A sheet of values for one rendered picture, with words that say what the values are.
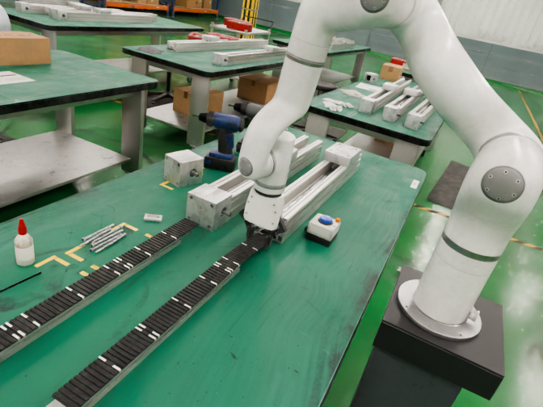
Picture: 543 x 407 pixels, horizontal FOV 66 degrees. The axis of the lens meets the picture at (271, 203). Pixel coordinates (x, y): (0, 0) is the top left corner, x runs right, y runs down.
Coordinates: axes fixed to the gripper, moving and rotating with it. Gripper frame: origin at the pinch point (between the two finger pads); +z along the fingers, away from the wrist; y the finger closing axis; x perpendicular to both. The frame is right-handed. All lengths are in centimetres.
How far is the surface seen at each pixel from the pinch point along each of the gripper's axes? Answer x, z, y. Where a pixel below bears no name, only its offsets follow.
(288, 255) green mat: 2.3, 3.1, 9.1
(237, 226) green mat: 5.4, 3.1, -10.2
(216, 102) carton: 260, 47, -182
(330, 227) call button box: 16.3, -2.9, 15.6
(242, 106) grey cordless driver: 61, -17, -44
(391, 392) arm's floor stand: -15, 15, 47
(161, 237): -18.9, -0.3, -19.6
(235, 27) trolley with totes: 430, -8, -272
